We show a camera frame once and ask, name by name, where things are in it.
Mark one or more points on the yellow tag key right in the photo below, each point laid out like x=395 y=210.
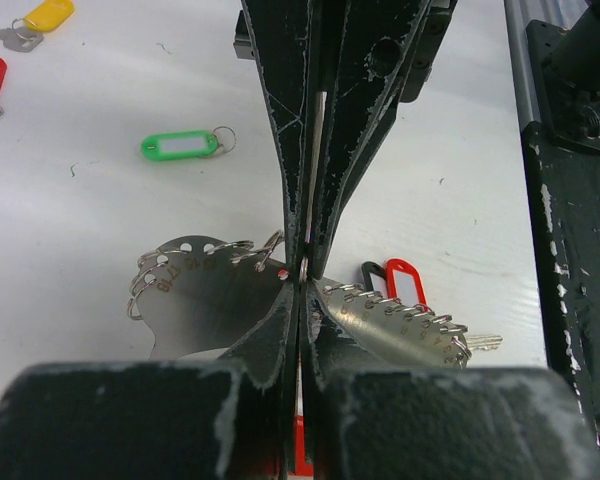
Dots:
x=26 y=33

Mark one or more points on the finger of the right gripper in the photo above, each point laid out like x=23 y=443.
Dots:
x=283 y=35
x=384 y=54

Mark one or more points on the green key tag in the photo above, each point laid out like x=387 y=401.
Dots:
x=192 y=144

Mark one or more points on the aluminium frame rail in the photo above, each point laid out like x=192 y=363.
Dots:
x=519 y=13

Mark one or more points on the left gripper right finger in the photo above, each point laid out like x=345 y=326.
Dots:
x=445 y=405

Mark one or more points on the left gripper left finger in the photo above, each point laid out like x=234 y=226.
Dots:
x=230 y=418

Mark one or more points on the black key tag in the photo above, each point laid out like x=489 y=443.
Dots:
x=374 y=278

